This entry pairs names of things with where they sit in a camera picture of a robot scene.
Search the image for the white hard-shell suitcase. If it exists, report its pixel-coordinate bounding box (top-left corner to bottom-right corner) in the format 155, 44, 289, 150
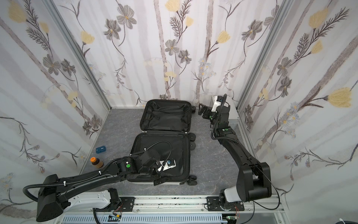
130, 99, 197, 186

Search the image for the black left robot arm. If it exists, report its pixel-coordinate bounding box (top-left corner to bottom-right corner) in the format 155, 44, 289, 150
22, 141, 172, 222

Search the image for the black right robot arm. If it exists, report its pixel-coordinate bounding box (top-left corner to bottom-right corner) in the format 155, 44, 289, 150
198, 94, 276, 210

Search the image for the blue small box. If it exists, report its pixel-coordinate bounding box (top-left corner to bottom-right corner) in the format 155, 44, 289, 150
95, 146, 106, 154

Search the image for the orange-capped brown bottle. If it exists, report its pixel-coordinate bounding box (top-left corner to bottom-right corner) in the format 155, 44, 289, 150
90, 157, 103, 169

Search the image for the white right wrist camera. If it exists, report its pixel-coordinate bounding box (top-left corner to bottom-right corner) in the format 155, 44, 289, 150
211, 95, 223, 112

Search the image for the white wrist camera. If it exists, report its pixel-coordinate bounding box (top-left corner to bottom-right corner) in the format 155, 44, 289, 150
157, 159, 176, 173
211, 95, 223, 112

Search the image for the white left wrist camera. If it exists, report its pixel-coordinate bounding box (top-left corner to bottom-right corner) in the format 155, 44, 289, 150
157, 159, 176, 173

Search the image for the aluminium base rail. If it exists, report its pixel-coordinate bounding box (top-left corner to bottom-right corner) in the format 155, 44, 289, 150
51, 196, 289, 224

